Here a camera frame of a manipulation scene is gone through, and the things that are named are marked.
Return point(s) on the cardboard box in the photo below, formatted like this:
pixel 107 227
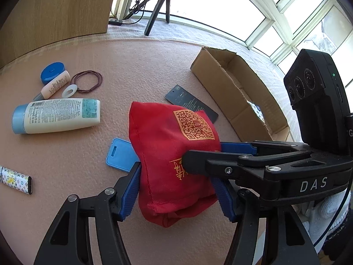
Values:
pixel 220 77

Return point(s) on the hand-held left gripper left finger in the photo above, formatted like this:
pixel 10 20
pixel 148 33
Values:
pixel 131 193

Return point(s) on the small pink bottle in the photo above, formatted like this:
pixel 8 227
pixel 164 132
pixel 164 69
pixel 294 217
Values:
pixel 55 85

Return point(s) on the white window frame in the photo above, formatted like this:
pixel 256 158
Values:
pixel 275 16

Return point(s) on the wooden panel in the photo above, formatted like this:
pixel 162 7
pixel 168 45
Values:
pixel 55 13

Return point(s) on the white lotion tube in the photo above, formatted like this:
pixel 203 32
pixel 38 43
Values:
pixel 60 114

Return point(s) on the patterned white packet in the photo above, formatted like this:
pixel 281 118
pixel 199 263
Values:
pixel 255 110

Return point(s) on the black inline remote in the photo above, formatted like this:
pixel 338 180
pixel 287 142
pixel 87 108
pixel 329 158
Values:
pixel 115 22

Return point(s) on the black tripod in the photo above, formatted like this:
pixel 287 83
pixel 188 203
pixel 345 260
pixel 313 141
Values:
pixel 154 13

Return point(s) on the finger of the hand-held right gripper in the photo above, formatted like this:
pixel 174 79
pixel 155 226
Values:
pixel 240 147
pixel 206 162

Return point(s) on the person's right hand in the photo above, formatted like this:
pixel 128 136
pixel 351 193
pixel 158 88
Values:
pixel 322 215

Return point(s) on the patterned lighter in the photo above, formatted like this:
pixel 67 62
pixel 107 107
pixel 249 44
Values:
pixel 15 180

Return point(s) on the red cloth pouch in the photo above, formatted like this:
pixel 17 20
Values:
pixel 165 149

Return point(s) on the blue round lid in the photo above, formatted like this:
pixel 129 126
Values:
pixel 51 70

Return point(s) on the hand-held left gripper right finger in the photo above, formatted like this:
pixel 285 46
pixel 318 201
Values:
pixel 224 200

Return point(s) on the black paper tag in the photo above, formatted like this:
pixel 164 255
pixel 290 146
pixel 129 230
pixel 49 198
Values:
pixel 190 102

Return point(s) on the blue card holder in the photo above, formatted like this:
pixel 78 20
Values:
pixel 121 154

